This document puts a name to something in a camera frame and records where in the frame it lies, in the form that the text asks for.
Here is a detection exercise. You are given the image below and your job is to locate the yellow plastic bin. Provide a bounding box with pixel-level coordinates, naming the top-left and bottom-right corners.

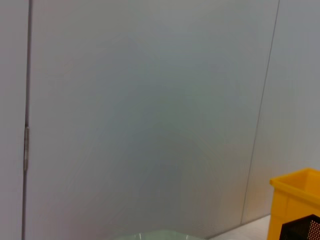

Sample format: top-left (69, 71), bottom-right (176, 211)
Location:
top-left (266, 167), bottom-right (320, 240)

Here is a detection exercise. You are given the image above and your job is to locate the black mesh pen holder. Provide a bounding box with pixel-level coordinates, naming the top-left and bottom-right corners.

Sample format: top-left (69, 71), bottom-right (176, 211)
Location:
top-left (278, 214), bottom-right (320, 240)

